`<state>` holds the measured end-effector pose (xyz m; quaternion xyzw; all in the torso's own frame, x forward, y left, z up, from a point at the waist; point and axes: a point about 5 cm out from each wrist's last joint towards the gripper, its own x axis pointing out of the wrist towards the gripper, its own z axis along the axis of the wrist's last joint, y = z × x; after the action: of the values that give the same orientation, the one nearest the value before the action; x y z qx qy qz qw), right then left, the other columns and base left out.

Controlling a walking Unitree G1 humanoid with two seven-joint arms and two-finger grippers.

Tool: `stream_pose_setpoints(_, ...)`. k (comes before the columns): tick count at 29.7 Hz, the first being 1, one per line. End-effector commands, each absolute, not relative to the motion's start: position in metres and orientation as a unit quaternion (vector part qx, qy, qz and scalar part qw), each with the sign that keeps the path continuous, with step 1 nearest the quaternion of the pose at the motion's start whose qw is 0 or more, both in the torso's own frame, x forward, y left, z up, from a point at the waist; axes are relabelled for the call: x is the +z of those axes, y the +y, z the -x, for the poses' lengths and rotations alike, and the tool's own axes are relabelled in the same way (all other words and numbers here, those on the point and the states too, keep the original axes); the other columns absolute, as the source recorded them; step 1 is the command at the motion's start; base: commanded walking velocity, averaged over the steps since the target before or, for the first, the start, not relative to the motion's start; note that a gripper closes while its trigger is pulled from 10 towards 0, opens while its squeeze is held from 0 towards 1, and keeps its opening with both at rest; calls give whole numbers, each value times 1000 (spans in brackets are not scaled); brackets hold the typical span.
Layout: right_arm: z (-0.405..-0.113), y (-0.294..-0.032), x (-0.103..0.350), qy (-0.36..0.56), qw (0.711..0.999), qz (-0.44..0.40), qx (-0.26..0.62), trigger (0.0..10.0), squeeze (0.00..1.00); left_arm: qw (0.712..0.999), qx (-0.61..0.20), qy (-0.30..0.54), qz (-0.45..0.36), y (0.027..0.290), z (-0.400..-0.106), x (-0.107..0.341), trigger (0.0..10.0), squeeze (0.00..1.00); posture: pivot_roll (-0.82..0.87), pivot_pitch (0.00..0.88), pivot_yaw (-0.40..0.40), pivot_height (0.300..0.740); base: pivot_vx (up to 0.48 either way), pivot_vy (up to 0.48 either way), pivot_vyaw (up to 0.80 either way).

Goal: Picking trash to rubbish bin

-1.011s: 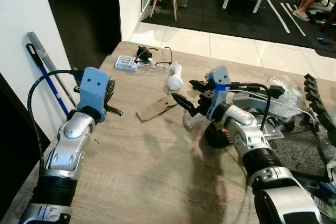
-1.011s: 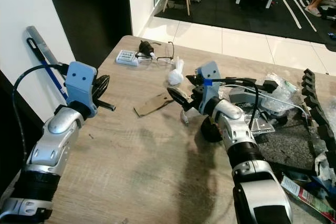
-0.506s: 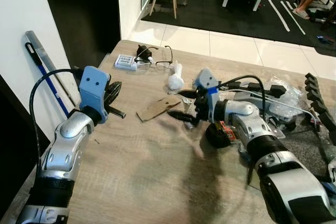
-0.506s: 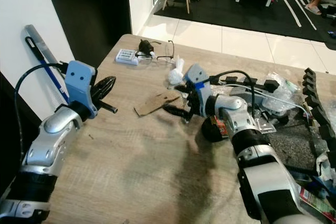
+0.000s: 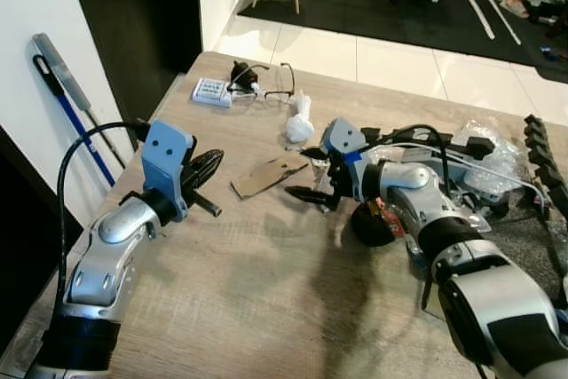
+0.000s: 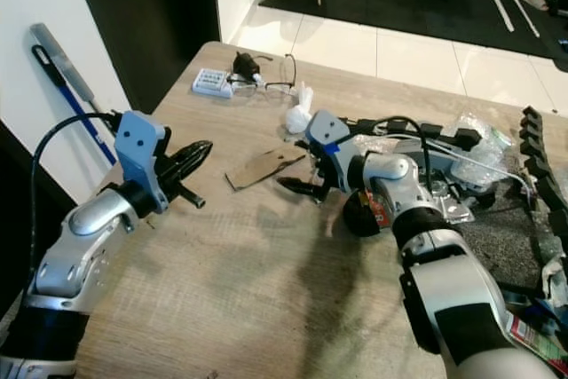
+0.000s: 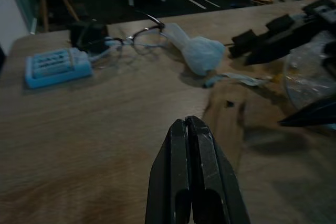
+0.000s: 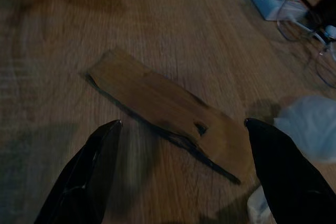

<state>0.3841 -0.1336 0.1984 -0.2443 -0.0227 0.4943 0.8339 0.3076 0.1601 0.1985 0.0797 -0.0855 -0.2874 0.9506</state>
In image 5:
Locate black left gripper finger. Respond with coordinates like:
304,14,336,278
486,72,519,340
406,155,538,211
192,149,225,192
189,149,225,188

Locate brown cardboard piece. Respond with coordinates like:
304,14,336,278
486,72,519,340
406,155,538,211
230,152,310,201

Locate white crumpled tissue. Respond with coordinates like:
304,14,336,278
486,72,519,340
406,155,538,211
284,90,317,146

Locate black round object red label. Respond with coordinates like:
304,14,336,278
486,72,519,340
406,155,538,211
350,200,407,249

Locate thin-framed eyeglasses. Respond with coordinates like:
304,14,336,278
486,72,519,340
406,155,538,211
262,61,296,102

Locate small black gadget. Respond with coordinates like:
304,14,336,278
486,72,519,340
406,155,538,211
228,60,270,96

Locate clear plastic bag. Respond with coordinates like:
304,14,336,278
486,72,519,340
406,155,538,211
451,119,526,201

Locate dark grey mat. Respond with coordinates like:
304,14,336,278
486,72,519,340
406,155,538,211
475,201,568,309

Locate white bar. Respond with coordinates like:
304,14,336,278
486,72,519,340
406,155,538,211
455,0,497,42
479,0,524,46

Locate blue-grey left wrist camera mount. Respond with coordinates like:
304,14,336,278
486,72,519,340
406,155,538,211
141,119,195,223

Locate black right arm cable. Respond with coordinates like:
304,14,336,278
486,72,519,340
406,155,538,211
364,123,455,198

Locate grey mop handle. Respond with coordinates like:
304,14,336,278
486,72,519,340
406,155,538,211
32,32,125,171

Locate black cable chain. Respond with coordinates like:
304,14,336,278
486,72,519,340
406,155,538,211
522,114,568,216

